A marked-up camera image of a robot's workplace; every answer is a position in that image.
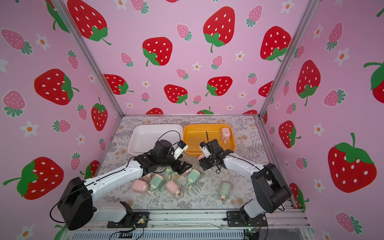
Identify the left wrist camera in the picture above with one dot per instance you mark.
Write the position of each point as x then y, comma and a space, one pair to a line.
180, 148

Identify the aluminium front rail frame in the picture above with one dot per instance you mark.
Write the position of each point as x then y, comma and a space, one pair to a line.
291, 224

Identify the floral patterned table mat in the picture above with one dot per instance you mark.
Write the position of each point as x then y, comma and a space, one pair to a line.
202, 195

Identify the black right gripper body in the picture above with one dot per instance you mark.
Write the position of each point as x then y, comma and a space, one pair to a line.
207, 161

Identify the green sharpener centre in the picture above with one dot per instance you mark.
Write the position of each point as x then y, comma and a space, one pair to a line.
193, 178

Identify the white plastic storage box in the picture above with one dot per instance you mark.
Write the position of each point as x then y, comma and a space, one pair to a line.
144, 137

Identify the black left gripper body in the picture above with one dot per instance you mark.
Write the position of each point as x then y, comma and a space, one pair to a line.
169, 161

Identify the yellow plastic storage box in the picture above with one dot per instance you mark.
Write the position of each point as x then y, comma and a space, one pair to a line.
195, 134

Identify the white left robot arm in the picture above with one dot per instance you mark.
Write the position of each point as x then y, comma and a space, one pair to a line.
76, 205

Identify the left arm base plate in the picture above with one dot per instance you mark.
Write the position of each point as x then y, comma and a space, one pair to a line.
131, 220

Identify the green sharpener lower left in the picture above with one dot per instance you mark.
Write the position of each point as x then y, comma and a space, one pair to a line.
156, 184

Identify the green sharpener upper middle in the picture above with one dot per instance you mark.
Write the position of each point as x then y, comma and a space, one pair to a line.
169, 172

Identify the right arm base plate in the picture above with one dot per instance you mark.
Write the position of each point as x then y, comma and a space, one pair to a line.
241, 219

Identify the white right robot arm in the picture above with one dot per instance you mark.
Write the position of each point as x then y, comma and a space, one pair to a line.
271, 189

